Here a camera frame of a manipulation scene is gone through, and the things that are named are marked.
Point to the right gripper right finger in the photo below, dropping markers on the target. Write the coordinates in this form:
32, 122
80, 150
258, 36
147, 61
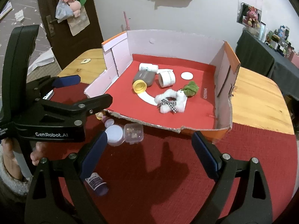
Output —
252, 202

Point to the grey earbud case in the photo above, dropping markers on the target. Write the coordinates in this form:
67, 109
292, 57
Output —
147, 76

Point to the dark brown door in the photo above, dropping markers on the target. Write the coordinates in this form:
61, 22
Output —
66, 43

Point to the red table cloth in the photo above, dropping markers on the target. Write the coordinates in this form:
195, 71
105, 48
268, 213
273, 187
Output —
161, 180

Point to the dark cloth covered side table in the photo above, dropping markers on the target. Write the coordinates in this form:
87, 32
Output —
260, 58

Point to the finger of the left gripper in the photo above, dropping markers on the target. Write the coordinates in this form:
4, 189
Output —
47, 83
49, 113

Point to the purple small bottle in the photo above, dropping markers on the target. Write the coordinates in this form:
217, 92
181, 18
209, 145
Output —
97, 184

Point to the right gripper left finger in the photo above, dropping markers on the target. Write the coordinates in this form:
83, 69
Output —
57, 193

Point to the clear small plastic box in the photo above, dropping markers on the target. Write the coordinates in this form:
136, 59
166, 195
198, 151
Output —
133, 133

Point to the white tag with black logo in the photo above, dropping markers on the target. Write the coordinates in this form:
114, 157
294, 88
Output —
49, 95

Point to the person's left hand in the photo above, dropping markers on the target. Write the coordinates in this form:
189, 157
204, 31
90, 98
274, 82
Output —
10, 162

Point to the yellow cap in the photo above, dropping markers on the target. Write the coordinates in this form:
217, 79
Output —
139, 86

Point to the small paper sticker on table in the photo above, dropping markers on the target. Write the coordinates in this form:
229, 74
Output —
85, 61

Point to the plastic bag on door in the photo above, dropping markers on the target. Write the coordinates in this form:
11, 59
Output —
63, 11

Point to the round white cream jar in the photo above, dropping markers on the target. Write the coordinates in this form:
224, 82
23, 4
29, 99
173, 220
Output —
115, 135

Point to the pink stick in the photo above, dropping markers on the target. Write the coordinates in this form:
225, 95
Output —
127, 26

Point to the small cartoon doll figure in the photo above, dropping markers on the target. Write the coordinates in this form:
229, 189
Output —
100, 115

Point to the cardboard box with red bottom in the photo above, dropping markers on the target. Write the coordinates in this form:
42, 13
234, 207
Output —
210, 63

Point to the pink bunny plush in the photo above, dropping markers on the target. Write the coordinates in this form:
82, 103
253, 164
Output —
251, 18

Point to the white bottle with barcode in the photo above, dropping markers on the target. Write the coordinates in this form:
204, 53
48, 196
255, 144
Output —
148, 67

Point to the white fluffy bunny scrunchie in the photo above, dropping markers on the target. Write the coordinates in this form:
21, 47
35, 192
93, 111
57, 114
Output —
171, 101

